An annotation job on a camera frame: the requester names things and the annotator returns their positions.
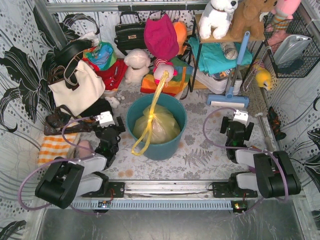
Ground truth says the rainbow striped folded cloth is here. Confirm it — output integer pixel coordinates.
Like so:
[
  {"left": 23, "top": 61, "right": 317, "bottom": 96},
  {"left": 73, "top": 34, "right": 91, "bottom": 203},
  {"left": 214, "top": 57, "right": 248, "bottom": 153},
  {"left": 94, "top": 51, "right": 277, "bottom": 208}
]
[{"left": 140, "top": 57, "right": 194, "bottom": 99}]

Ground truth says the blue floor sweeper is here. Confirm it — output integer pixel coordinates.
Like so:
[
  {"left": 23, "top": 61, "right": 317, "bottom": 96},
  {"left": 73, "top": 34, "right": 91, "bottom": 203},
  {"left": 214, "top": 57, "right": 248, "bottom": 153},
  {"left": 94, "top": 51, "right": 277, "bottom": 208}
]
[{"left": 207, "top": 31, "right": 250, "bottom": 109}]

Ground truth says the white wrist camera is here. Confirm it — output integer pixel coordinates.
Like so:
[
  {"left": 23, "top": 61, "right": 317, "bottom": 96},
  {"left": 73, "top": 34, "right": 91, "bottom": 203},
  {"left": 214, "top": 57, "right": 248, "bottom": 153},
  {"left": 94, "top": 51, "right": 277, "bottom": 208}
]
[
  {"left": 233, "top": 109, "right": 249, "bottom": 126},
  {"left": 94, "top": 111, "right": 115, "bottom": 128}
]

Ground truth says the yellow translucent trash bag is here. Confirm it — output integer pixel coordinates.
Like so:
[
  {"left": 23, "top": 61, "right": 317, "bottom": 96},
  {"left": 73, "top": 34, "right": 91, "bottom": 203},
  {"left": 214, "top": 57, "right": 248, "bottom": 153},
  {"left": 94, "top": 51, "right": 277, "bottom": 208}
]
[{"left": 131, "top": 70, "right": 181, "bottom": 156}]

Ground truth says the grey patterned pouch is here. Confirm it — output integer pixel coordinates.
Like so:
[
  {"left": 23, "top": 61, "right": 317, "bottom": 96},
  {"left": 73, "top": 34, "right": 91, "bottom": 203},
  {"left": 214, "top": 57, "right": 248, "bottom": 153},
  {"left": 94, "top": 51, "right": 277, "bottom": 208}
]
[{"left": 220, "top": 42, "right": 238, "bottom": 60}]

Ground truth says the cream canvas tote bag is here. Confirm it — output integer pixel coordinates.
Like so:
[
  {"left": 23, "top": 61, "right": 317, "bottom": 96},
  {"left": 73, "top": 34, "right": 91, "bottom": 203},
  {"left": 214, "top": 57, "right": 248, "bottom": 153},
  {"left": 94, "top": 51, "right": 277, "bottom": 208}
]
[{"left": 48, "top": 60, "right": 106, "bottom": 116}]

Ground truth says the colourful printed cloth bag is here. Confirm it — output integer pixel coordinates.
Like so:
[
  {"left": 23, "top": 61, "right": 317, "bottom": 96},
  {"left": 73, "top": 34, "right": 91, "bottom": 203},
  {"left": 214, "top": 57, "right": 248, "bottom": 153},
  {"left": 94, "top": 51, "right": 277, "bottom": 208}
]
[{"left": 82, "top": 41, "right": 117, "bottom": 72}]

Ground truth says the brown plush bear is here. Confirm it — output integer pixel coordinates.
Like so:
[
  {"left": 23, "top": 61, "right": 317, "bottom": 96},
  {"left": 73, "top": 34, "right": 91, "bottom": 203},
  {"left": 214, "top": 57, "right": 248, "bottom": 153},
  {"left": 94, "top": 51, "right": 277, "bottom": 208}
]
[{"left": 230, "top": 0, "right": 277, "bottom": 40}]

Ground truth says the orange checked towel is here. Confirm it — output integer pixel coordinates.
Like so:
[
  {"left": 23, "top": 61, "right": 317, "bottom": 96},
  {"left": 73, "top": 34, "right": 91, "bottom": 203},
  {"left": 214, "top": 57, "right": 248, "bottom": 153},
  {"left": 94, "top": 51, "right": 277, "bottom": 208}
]
[{"left": 37, "top": 135, "right": 75, "bottom": 166}]

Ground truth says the yellow plush duck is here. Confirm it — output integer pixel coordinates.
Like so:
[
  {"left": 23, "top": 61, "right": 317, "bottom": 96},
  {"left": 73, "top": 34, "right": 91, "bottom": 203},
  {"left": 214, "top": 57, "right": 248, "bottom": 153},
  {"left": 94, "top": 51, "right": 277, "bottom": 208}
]
[{"left": 253, "top": 61, "right": 272, "bottom": 91}]

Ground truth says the pink glasses case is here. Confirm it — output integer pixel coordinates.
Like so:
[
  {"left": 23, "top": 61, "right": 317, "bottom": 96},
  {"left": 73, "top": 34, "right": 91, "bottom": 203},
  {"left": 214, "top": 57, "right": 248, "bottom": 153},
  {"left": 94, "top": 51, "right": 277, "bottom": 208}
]
[{"left": 74, "top": 140, "right": 94, "bottom": 158}]

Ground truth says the pink plush doll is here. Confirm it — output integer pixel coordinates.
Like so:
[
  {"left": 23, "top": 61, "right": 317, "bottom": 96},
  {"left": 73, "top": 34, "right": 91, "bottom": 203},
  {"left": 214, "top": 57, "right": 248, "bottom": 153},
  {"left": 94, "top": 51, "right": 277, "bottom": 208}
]
[{"left": 153, "top": 58, "right": 178, "bottom": 85}]

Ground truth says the black leather handbag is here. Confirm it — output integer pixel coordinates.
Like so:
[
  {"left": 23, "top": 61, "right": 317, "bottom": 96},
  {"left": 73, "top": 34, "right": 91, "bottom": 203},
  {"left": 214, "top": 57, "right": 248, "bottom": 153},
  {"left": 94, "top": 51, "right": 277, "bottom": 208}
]
[{"left": 114, "top": 11, "right": 147, "bottom": 56}]

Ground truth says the silver foil pouch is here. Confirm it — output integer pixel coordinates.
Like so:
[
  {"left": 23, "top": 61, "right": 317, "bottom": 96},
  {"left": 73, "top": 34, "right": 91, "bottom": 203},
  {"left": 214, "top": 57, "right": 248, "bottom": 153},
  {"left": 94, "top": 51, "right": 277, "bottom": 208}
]
[{"left": 273, "top": 34, "right": 313, "bottom": 65}]

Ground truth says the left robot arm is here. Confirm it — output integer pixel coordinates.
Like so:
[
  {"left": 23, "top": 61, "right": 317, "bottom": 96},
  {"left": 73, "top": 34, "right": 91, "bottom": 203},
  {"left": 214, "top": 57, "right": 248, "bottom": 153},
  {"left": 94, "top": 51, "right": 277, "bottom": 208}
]
[{"left": 35, "top": 116, "right": 126, "bottom": 209}]

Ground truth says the black wire basket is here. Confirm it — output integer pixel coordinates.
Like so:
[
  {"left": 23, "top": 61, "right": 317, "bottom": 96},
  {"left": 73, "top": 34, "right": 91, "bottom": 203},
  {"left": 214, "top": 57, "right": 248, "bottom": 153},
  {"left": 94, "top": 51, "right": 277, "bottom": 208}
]
[{"left": 264, "top": 12, "right": 320, "bottom": 78}]

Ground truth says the teal plastic trash bin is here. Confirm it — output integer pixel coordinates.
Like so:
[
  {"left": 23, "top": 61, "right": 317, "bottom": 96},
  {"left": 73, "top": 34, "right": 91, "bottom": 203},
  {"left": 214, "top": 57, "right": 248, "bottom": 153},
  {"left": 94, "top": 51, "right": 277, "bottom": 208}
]
[{"left": 126, "top": 93, "right": 187, "bottom": 161}]

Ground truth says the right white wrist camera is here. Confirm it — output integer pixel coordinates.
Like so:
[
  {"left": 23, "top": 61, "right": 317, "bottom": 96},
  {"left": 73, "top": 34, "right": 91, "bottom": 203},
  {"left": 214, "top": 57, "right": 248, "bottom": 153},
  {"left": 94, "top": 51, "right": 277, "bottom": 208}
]
[{"left": 233, "top": 109, "right": 249, "bottom": 126}]

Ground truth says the cream plush sheep toy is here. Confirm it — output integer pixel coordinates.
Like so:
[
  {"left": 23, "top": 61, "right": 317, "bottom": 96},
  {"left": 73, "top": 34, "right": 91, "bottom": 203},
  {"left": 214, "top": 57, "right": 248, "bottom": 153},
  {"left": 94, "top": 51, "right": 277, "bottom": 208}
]
[{"left": 124, "top": 48, "right": 151, "bottom": 84}]

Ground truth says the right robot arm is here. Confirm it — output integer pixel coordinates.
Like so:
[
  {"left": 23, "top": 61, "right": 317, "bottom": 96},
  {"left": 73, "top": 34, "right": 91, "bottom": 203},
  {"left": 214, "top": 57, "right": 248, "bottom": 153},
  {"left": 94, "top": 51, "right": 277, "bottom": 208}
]
[{"left": 212, "top": 116, "right": 302, "bottom": 199}]

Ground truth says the dark patterned cloth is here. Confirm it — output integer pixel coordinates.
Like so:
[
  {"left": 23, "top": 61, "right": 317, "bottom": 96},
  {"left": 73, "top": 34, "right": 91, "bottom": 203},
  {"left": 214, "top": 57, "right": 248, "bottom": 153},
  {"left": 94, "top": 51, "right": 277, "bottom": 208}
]
[{"left": 267, "top": 106, "right": 287, "bottom": 141}]

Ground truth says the brown patterned bag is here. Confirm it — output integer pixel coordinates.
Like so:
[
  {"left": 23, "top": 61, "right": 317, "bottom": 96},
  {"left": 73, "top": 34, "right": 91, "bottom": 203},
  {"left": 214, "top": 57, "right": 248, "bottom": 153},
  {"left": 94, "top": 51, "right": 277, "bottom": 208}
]
[{"left": 44, "top": 105, "right": 94, "bottom": 136}]

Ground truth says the magenta fabric bag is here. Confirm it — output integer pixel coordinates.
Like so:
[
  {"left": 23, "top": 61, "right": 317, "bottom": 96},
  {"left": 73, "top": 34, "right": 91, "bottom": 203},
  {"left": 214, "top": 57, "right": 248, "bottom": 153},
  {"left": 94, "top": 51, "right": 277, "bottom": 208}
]
[{"left": 144, "top": 13, "right": 179, "bottom": 61}]

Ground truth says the pink plush toy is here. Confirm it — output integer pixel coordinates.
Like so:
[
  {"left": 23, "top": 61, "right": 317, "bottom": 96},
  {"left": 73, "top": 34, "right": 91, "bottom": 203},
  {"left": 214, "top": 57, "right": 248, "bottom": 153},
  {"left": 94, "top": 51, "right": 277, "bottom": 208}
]
[{"left": 271, "top": 0, "right": 301, "bottom": 28}]

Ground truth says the red folded cloth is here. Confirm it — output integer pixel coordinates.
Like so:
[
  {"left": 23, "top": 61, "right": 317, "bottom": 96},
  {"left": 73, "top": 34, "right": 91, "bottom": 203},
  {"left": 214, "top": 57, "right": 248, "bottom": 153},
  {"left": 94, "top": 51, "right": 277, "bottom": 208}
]
[{"left": 96, "top": 58, "right": 128, "bottom": 91}]

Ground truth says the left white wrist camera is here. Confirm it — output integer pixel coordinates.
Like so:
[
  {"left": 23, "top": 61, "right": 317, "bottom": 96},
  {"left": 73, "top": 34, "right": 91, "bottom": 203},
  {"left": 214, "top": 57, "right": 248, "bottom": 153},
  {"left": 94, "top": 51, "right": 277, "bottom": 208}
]
[{"left": 94, "top": 111, "right": 115, "bottom": 128}]

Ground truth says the orange plush toy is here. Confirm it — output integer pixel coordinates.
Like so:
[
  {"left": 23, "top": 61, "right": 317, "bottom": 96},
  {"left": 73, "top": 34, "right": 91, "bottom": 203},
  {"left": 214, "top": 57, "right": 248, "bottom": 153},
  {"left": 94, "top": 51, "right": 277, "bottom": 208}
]
[{"left": 173, "top": 21, "right": 187, "bottom": 55}]

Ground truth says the teal folded cloth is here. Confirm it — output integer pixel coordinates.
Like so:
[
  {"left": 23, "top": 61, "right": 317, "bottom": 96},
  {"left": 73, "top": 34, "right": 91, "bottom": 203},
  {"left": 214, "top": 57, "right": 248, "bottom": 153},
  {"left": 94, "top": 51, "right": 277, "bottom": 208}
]
[{"left": 188, "top": 37, "right": 253, "bottom": 75}]

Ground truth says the white plush dog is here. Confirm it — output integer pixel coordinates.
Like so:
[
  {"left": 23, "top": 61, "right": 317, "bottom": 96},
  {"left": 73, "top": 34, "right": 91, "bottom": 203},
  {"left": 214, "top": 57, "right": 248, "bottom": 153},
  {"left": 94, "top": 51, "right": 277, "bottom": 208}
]
[{"left": 199, "top": 0, "right": 239, "bottom": 40}]

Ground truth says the wooden metal shelf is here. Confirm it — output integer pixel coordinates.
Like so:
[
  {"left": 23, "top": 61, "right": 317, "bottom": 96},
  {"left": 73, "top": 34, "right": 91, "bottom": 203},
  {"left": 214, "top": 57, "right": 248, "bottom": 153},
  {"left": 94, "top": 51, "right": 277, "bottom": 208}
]
[{"left": 187, "top": 13, "right": 266, "bottom": 93}]

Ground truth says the metal base rail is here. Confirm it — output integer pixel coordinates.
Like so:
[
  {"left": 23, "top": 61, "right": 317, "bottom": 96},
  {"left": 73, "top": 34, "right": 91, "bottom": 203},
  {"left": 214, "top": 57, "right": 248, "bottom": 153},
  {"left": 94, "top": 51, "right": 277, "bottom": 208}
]
[{"left": 71, "top": 180, "right": 262, "bottom": 212}]

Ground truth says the beige chenille mop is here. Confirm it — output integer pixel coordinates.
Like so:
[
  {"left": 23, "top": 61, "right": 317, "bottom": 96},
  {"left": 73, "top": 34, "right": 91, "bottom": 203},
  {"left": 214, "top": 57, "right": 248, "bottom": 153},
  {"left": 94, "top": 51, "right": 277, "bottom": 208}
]
[{"left": 242, "top": 78, "right": 274, "bottom": 152}]

